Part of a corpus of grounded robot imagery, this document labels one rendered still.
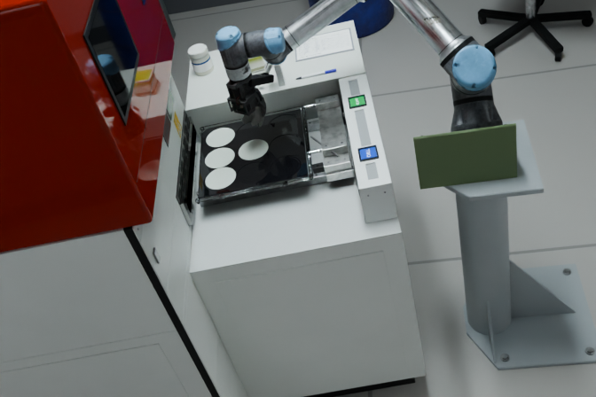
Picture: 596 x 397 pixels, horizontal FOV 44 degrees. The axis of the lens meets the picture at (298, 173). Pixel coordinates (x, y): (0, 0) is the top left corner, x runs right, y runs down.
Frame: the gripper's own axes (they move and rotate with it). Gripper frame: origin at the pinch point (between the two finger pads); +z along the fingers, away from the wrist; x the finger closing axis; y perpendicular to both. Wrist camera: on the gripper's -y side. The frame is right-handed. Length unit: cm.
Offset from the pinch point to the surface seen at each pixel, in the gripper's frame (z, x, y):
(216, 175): 6.5, -3.7, 21.3
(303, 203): 14.5, 23.6, 15.0
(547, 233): 96, 69, -71
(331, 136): 8.5, 19.8, -9.6
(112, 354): 20, 1, 82
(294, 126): 6.6, 6.4, -8.2
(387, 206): 9, 51, 11
